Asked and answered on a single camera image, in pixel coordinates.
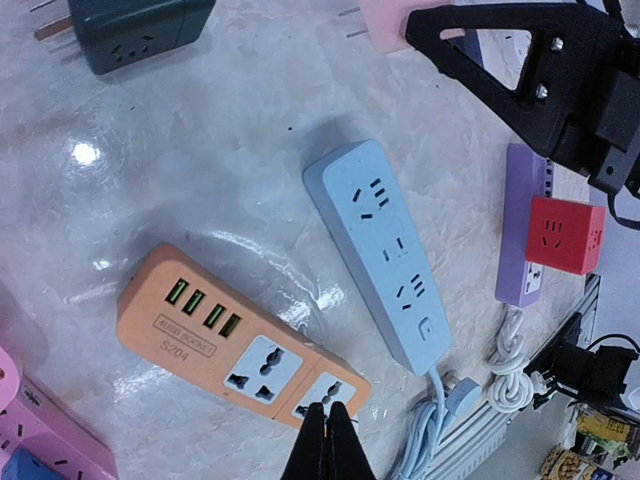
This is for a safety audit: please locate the pink charger plug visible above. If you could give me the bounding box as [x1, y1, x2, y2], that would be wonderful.
[338, 0, 454, 54]

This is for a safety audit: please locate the red cube socket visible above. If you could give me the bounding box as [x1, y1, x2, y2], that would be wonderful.
[525, 197, 606, 275]

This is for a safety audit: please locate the white cable of purple strip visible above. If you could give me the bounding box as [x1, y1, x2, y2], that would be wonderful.
[482, 305, 556, 415]

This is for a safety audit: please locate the light blue cable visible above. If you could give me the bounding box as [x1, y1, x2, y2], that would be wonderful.
[384, 364, 482, 480]

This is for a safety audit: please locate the white plug adapter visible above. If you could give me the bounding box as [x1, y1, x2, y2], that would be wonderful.
[459, 30, 532, 90]

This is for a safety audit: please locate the light blue power strip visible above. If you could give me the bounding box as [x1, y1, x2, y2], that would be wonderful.
[303, 140, 452, 376]

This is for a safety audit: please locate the snack packet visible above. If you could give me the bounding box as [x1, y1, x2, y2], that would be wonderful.
[540, 446, 597, 480]

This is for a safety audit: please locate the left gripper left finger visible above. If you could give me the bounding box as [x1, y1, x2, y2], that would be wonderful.
[282, 403, 326, 480]

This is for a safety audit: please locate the orange power strip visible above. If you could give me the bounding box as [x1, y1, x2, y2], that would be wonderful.
[117, 244, 372, 428]

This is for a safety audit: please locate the blue plug adapter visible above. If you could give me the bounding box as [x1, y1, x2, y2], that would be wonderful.
[1, 449, 64, 480]

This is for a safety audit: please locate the purple power strip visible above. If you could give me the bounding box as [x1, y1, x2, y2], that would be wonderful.
[495, 143, 554, 308]

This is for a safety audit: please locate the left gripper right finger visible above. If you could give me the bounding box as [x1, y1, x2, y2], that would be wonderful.
[326, 402, 376, 480]

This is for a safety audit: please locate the dark green cube socket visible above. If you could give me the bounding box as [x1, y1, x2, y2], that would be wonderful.
[34, 0, 216, 75]

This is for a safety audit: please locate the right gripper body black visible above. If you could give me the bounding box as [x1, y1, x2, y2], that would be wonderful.
[405, 3, 639, 195]

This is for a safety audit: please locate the pink triangular socket base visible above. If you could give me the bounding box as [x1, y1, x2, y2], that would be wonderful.
[1, 380, 119, 480]

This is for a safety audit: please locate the pink square plug adapter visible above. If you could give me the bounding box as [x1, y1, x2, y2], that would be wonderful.
[0, 347, 23, 410]

